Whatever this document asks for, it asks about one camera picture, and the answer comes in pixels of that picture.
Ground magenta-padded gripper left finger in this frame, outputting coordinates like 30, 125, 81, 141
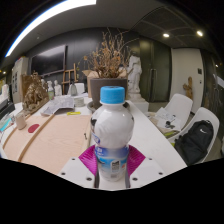
58, 144, 100, 190

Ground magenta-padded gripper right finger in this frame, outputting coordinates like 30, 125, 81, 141
125, 144, 167, 190

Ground white bottle with blue cap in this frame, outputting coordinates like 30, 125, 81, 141
89, 85, 135, 183

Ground beige canvas mat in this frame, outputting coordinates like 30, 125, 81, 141
1, 113, 93, 176

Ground white paper sheets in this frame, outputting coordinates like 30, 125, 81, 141
155, 106, 183, 133

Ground black backpack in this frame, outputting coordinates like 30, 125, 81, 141
173, 119, 215, 166

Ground flat round red coaster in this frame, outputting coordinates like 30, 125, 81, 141
27, 123, 41, 134

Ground clear tape roll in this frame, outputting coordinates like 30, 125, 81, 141
73, 95, 86, 108

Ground white plastic chair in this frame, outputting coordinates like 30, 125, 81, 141
75, 82, 86, 96
164, 92, 195, 130
171, 106, 221, 165

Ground glass flask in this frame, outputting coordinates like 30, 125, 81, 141
68, 81, 79, 97

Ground white plaster bust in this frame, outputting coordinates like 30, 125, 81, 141
53, 79, 63, 97

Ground clear spray bottle green label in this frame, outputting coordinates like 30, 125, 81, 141
47, 80, 55, 101

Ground dried plant in grey pot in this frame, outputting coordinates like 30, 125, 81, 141
82, 27, 133, 113

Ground wooden easel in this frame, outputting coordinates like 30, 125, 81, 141
61, 62, 80, 95

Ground wooden figure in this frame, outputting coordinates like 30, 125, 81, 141
182, 76, 195, 101

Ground brown cardboard box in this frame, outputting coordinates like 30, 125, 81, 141
81, 68, 100, 98

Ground white plaster statue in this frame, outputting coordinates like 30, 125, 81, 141
127, 52, 150, 114

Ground white cabinet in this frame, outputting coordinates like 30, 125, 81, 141
11, 56, 31, 105

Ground black wall screen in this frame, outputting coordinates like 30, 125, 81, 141
30, 44, 68, 76

